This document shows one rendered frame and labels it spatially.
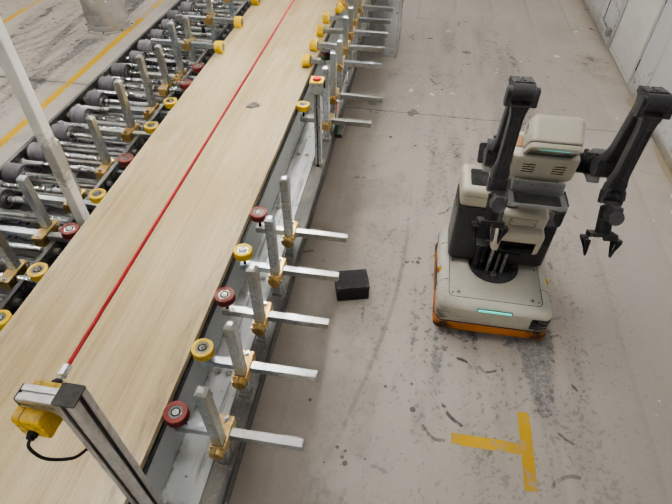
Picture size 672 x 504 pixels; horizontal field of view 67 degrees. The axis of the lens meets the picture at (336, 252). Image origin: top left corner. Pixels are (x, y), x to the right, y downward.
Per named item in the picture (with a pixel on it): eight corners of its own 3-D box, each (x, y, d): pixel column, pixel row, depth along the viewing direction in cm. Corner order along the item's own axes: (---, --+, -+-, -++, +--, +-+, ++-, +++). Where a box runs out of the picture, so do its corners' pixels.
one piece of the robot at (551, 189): (494, 206, 239) (506, 169, 224) (555, 212, 236) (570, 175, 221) (496, 228, 228) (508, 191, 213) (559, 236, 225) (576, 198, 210)
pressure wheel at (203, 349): (199, 376, 184) (192, 359, 176) (194, 359, 190) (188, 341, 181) (220, 369, 187) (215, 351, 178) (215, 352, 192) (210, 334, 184)
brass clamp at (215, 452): (238, 423, 173) (236, 416, 169) (226, 462, 164) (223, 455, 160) (221, 420, 174) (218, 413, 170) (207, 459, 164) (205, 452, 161)
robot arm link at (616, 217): (623, 189, 195) (600, 187, 196) (636, 195, 184) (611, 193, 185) (615, 219, 199) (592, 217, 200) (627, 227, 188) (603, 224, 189)
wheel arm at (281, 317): (329, 324, 203) (329, 317, 200) (328, 330, 201) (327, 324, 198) (225, 309, 208) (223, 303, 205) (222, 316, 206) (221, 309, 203)
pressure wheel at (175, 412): (190, 439, 168) (183, 424, 159) (167, 437, 168) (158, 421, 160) (197, 417, 173) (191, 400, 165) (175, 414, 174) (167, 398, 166)
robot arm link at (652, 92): (671, 76, 170) (640, 74, 171) (680, 102, 163) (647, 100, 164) (614, 169, 207) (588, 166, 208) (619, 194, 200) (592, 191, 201)
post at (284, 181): (295, 255, 246) (289, 175, 212) (293, 260, 243) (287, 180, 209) (288, 254, 246) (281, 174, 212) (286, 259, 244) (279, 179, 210)
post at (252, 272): (269, 341, 212) (257, 263, 178) (267, 348, 210) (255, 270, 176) (261, 340, 213) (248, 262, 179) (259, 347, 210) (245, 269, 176)
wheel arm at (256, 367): (317, 375, 184) (317, 369, 181) (316, 383, 182) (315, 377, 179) (203, 358, 189) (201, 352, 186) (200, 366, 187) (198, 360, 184)
